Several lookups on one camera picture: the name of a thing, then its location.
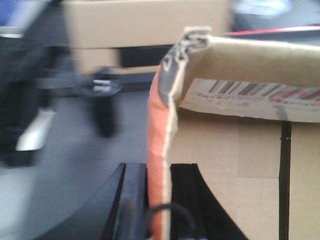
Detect red printed cardboard box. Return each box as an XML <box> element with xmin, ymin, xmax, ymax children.
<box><xmin>147</xmin><ymin>25</ymin><xmax>320</xmax><ymax>240</ymax></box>

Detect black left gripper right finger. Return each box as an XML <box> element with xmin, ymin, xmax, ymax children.
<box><xmin>170</xmin><ymin>163</ymin><xmax>247</xmax><ymax>240</ymax></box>

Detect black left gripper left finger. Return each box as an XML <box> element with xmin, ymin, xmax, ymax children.
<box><xmin>101</xmin><ymin>163</ymin><xmax>148</xmax><ymax>240</ymax></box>

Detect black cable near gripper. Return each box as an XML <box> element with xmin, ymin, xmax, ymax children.
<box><xmin>145</xmin><ymin>202</ymin><xmax>198</xmax><ymax>240</ymax></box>

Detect tan Ecoflow cardboard box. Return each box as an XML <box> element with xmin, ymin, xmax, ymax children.
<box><xmin>62</xmin><ymin>0</ymin><xmax>232</xmax><ymax>74</ymax></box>

